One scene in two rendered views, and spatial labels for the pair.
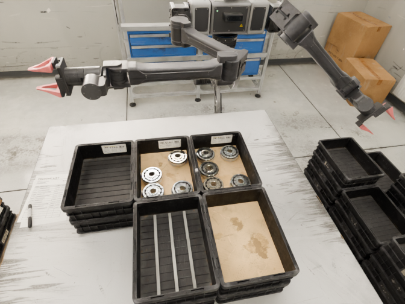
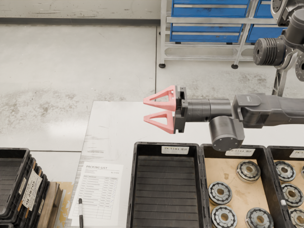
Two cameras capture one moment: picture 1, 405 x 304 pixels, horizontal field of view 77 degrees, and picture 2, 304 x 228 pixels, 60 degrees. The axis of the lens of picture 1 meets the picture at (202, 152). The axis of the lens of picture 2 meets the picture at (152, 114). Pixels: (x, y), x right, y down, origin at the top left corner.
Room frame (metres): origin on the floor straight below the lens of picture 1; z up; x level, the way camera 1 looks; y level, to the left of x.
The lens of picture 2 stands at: (0.29, 0.41, 1.93)
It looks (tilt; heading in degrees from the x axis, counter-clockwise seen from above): 50 degrees down; 15
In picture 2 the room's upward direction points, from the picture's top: straight up
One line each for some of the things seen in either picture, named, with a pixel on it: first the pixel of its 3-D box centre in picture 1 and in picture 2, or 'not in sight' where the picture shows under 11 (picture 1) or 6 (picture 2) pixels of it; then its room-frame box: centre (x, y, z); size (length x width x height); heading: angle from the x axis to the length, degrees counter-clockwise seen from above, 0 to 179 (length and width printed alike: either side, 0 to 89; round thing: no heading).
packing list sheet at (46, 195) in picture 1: (47, 196); (97, 191); (0.74, 0.81, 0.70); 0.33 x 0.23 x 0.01; 14
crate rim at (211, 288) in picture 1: (172, 240); not in sight; (0.44, 0.09, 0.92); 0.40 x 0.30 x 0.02; 13
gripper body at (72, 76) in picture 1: (73, 76); (192, 110); (0.71, 0.42, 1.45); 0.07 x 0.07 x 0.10; 15
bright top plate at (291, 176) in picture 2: (205, 153); (283, 170); (1.00, -0.02, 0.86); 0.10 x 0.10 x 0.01
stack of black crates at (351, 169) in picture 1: (337, 175); not in sight; (1.33, -1.08, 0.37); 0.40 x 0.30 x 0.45; 14
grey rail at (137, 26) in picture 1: (200, 25); not in sight; (2.83, 0.11, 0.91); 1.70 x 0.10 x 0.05; 104
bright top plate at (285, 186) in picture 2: (209, 168); (291, 194); (0.89, -0.04, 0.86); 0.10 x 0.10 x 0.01
